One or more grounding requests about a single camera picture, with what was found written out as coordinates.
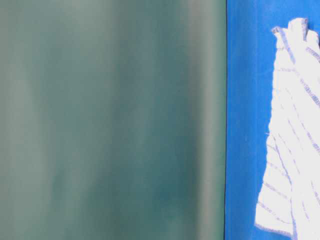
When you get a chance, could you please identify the white blue-striped towel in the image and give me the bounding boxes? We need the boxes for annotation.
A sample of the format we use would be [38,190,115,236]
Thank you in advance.
[254,17,320,240]

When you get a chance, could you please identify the blue table cloth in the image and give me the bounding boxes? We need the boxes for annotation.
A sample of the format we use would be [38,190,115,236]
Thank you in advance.
[224,0,320,240]

